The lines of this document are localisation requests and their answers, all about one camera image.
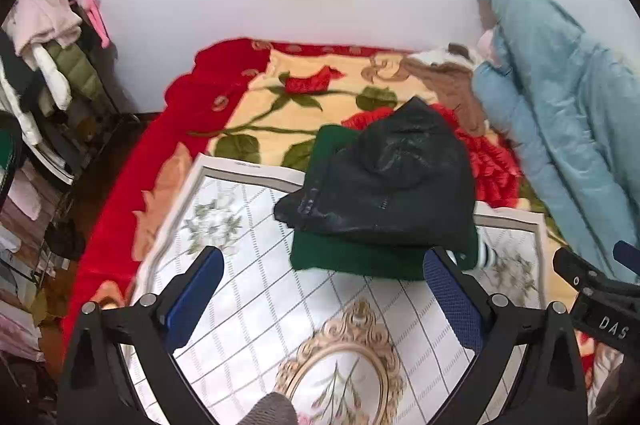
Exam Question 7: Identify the red floral blanket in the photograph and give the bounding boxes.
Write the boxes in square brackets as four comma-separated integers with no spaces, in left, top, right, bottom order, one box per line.
[62,37,626,406]

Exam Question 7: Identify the white floral patterned cloth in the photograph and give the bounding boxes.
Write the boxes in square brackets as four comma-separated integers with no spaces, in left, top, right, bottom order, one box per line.
[125,154,549,425]

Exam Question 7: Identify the bright pink hanging item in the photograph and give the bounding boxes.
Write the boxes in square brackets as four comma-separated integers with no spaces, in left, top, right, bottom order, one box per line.
[74,0,111,49]

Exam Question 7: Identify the black leather jacket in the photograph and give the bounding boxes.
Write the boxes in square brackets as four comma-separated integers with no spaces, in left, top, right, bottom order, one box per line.
[274,96,478,256]

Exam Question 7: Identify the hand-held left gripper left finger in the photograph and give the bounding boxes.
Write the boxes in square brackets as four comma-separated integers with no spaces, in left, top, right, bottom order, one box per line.
[56,246,225,425]

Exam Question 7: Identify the white down jacket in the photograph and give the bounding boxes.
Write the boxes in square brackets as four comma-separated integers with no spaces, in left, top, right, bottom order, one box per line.
[29,44,72,112]

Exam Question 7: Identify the olive down jacket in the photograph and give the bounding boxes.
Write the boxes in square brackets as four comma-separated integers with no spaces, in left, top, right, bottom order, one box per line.
[51,41,109,116]

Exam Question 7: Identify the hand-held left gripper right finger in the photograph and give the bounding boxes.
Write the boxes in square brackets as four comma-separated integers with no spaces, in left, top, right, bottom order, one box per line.
[423,247,589,425]

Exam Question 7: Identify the metal clothes rack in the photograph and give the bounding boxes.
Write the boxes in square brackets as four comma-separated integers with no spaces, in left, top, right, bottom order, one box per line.
[0,0,144,186]

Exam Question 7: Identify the small white cloth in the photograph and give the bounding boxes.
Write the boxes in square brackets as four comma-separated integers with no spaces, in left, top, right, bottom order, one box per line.
[410,44,484,68]

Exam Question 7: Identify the brown garment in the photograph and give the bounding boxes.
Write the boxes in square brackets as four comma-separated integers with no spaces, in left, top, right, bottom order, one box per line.
[402,55,494,138]

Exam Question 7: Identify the light blue quilt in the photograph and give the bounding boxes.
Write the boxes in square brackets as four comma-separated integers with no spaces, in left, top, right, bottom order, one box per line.
[472,0,640,284]

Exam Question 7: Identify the person's right forearm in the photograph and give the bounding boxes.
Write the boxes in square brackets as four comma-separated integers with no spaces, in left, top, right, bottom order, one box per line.
[590,345,640,425]

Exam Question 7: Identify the pink fleece garment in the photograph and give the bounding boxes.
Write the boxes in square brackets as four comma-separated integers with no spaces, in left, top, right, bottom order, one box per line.
[10,0,89,56]

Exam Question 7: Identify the green sweater with white stripes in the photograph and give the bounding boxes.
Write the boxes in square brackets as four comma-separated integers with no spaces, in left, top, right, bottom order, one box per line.
[290,125,499,282]

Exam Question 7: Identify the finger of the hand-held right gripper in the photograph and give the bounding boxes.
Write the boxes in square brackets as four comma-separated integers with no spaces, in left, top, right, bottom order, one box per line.
[552,247,609,302]
[612,240,640,279]

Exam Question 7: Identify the black shoes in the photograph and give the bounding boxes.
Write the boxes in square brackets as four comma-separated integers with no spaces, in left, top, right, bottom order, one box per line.
[46,220,87,262]

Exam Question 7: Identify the person's grey fleece legs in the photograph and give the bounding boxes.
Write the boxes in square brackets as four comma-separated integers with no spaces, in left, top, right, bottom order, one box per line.
[239,392,302,425]

